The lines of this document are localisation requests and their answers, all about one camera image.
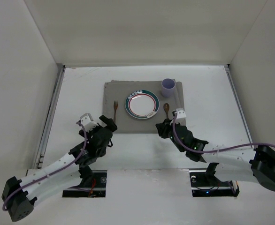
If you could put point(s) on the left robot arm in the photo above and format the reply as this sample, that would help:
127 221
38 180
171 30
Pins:
20 196

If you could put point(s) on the brown wooden fork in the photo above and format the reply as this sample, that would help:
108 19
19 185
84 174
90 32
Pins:
115 109

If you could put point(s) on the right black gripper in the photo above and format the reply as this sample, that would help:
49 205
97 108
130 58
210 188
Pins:
166 129

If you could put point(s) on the grey cloth placemat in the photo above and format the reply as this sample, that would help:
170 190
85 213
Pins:
119 90

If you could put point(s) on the brown wooden spoon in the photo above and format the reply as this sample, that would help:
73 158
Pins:
166 108

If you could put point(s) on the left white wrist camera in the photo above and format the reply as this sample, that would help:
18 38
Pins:
87 122

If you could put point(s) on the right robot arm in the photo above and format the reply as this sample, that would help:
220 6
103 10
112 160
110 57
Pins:
247 162

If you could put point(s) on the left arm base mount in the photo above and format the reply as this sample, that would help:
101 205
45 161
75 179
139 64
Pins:
94 188

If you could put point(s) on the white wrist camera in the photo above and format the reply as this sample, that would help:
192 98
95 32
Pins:
87 122
179 115

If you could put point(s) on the purple plastic cup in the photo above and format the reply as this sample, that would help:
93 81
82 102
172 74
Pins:
167 87

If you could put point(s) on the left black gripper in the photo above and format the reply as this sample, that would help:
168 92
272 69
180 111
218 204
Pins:
105 128

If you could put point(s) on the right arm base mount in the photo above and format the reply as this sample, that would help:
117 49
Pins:
205 184

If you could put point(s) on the white plate green red rim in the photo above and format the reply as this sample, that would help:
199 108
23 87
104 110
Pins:
142 104

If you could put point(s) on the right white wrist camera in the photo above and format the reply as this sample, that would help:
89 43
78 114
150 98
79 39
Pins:
179 115

